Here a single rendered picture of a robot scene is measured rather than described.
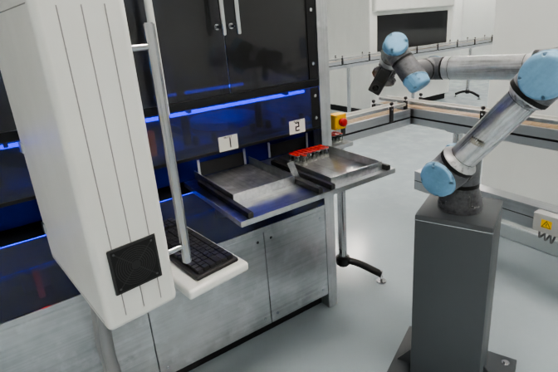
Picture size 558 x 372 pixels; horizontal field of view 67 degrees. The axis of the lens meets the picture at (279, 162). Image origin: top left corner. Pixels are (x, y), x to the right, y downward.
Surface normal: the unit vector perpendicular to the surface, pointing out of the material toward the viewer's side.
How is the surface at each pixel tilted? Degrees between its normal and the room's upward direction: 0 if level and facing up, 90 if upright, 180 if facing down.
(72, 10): 90
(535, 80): 84
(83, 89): 90
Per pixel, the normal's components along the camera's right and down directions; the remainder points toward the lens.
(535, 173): -0.83, 0.23
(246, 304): 0.55, 0.22
